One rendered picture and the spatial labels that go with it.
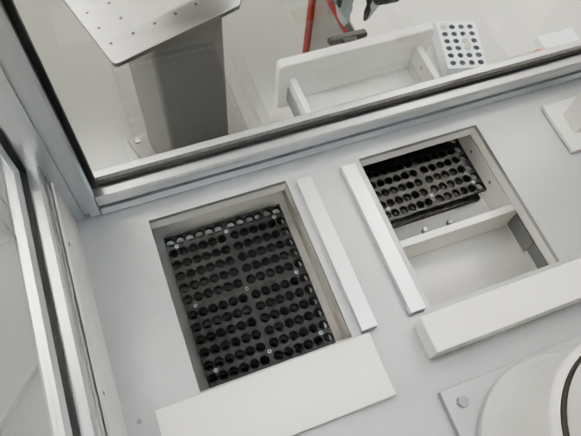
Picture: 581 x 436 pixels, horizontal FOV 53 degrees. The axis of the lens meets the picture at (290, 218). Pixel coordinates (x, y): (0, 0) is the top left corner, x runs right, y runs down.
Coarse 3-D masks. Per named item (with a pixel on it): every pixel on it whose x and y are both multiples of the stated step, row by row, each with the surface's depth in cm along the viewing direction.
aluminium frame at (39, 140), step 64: (0, 0) 47; (0, 64) 52; (576, 64) 91; (0, 128) 58; (64, 128) 64; (320, 128) 82; (384, 128) 86; (64, 192) 72; (128, 192) 77; (64, 256) 64; (64, 320) 58
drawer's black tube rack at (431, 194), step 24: (456, 144) 94; (384, 168) 91; (408, 168) 91; (432, 168) 95; (456, 168) 92; (384, 192) 93; (408, 192) 89; (432, 192) 89; (456, 192) 90; (480, 192) 90; (408, 216) 91
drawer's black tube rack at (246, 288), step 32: (256, 224) 85; (192, 256) 82; (224, 256) 82; (256, 256) 83; (288, 256) 83; (192, 288) 80; (224, 288) 83; (256, 288) 81; (288, 288) 81; (192, 320) 78; (224, 320) 78; (256, 320) 79; (288, 320) 82; (320, 320) 79; (224, 352) 76; (256, 352) 77; (288, 352) 80
